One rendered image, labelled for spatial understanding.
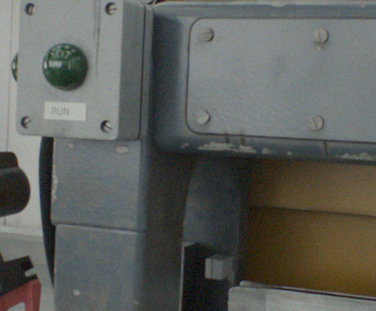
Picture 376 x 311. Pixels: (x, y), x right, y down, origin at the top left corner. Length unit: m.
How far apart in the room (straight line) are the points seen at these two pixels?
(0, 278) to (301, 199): 0.29
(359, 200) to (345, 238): 0.07
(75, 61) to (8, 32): 6.35
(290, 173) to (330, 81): 0.27
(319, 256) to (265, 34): 0.35
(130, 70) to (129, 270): 0.14
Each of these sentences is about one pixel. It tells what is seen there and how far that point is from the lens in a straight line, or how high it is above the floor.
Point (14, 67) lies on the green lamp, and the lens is 0.56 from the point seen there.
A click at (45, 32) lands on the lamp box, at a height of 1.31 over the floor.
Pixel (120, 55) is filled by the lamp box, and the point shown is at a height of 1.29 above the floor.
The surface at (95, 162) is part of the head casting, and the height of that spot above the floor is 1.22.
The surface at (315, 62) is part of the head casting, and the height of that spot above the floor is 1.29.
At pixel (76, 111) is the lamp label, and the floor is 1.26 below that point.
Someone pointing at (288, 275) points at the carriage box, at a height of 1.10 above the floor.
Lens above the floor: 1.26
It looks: 3 degrees down
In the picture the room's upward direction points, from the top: 3 degrees clockwise
